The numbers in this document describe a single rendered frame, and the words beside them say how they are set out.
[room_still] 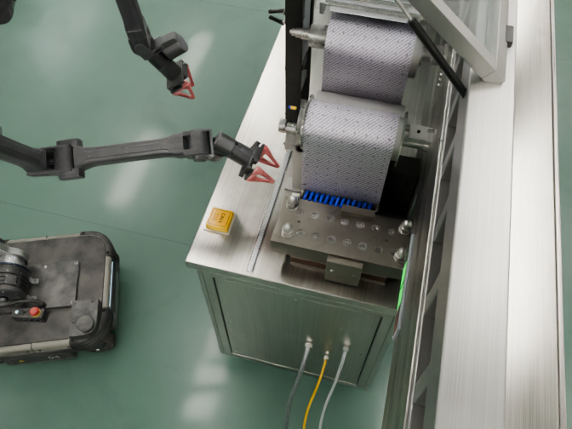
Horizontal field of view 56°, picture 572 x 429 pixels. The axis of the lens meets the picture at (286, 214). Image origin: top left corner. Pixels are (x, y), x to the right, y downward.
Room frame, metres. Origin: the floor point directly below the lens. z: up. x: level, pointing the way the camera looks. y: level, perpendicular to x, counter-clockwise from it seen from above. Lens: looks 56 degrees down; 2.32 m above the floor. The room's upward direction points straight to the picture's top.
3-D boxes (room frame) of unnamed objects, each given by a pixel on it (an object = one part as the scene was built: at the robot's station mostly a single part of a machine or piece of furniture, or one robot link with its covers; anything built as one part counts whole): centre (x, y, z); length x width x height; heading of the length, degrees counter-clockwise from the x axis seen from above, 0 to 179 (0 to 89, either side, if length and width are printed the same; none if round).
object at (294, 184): (1.06, -0.03, 1.05); 0.06 x 0.05 x 0.31; 76
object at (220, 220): (0.92, 0.21, 0.91); 0.07 x 0.07 x 0.02; 76
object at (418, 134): (0.94, -0.35, 1.28); 0.06 x 0.05 x 0.02; 76
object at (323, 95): (1.10, -0.21, 1.17); 0.26 x 0.12 x 0.12; 76
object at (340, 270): (0.71, -0.16, 0.96); 0.10 x 0.03 x 0.11; 76
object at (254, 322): (1.91, -0.34, 0.43); 2.52 x 0.64 x 0.86; 166
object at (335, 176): (0.93, -0.16, 1.11); 0.23 x 0.01 x 0.18; 76
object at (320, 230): (0.80, -0.17, 1.00); 0.40 x 0.16 x 0.06; 76
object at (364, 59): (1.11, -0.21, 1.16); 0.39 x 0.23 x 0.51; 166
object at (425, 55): (1.18, -0.40, 1.33); 0.07 x 0.07 x 0.07; 76
